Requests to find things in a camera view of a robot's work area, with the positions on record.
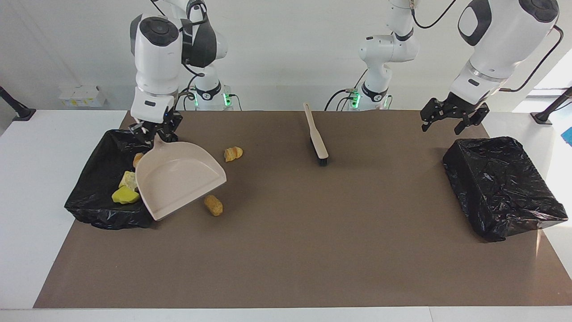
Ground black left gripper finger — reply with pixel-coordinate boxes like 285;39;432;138
420;98;446;132
454;105;490;136

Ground beige plastic dustpan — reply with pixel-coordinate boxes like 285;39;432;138
135;133;227;222

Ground pale yellow crust piece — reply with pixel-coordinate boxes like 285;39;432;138
118;170;137;192

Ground yellow sponge piece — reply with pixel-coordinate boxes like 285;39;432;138
111;185;141;205

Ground beige hand brush black bristles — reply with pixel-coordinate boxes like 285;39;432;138
303;102;329;166

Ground black bag-lined trash bin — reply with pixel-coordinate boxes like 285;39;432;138
64;126;179;230
442;136;569;243

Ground white socket box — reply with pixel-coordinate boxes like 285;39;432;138
59;85;108;108

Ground brown breaded nugget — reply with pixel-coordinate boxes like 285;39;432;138
204;195;223;216

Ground brown table mat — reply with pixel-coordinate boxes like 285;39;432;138
34;110;572;309

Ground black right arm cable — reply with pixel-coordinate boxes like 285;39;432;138
150;0;208;110

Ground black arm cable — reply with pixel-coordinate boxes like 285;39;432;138
150;0;208;110
411;0;564;92

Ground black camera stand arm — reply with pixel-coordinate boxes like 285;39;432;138
530;86;572;125
0;86;36;122

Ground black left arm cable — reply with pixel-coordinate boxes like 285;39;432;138
411;0;564;92

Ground black base power cable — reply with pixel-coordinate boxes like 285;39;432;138
325;67;368;111

